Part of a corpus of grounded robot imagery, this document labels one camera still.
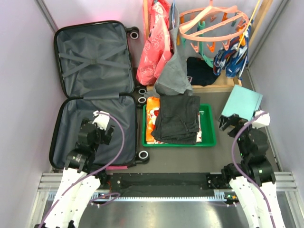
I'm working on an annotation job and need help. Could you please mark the black denim jeans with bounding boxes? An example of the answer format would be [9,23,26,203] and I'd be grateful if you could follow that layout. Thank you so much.
[151,95,200,145]

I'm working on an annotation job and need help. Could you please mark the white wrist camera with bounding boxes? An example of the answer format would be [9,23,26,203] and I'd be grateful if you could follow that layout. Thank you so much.
[252,110,271,129]
[93,110,110,130]

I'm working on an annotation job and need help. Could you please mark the light blue plastic tray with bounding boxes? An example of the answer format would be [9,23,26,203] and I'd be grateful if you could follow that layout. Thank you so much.
[219,85,263,131]

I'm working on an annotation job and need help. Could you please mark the grey hanging garment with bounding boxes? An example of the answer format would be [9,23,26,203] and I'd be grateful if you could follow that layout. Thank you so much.
[153,3,193,95]

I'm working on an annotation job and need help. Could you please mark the green plastic tray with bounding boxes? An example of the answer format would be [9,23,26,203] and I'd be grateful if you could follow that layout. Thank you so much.
[141,104,217,148]

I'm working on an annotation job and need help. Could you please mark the orange item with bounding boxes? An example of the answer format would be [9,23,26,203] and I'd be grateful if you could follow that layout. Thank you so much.
[146,96,162,144]

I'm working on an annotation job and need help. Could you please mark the wooden clothes rack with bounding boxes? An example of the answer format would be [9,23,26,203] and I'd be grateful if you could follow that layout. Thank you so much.
[142,0,274,94]

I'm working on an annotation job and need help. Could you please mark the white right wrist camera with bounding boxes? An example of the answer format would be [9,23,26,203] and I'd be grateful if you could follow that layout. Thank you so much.
[252,110,271,129]

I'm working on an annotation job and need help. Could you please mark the pink hard-shell suitcase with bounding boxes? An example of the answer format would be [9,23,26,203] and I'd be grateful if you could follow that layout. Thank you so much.
[49,20,139,169]

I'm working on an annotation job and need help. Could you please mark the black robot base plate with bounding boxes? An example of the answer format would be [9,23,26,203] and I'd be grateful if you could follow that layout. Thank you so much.
[100,172,232,197]

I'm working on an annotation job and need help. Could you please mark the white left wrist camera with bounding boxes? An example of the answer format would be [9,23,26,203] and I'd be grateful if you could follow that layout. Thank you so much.
[93,110,110,130]

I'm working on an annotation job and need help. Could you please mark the dark navy folded garment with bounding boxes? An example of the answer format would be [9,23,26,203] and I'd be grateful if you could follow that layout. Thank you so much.
[187,57,219,86]

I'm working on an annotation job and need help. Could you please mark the aluminium rail frame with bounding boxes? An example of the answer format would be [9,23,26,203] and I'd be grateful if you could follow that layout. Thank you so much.
[28,172,304,228]

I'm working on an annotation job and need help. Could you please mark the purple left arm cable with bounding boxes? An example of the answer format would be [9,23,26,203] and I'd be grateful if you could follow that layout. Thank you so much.
[38,113,125,228]

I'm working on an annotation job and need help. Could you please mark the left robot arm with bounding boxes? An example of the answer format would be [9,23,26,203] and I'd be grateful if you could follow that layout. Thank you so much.
[35,112,124,228]

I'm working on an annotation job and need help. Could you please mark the coral patterned jacket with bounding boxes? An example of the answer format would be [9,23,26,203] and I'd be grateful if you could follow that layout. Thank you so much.
[136,0,172,86]

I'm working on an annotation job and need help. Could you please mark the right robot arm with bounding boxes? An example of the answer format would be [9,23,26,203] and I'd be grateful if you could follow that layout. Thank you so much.
[221,111,285,228]

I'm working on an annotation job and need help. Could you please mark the teal round clothes hanger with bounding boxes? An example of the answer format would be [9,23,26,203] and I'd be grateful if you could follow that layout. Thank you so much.
[179,15,238,69]

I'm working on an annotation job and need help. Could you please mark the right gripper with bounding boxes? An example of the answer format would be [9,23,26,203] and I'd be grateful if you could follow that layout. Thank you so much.
[218,113,261,158]

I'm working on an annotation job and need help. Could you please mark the blue white patterned garment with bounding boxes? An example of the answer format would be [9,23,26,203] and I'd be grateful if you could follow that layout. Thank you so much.
[213,21,253,80]

